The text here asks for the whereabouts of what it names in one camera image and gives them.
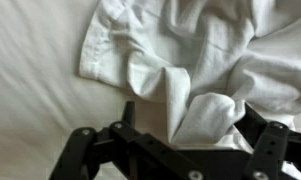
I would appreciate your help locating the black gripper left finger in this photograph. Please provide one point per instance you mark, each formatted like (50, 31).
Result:
(143, 146)

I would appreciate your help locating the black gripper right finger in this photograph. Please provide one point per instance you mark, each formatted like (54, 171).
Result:
(273, 146)

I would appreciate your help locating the white towel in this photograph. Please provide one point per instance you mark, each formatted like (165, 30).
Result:
(203, 60)

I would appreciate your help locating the mattress with white sheet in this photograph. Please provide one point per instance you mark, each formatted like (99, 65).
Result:
(33, 83)

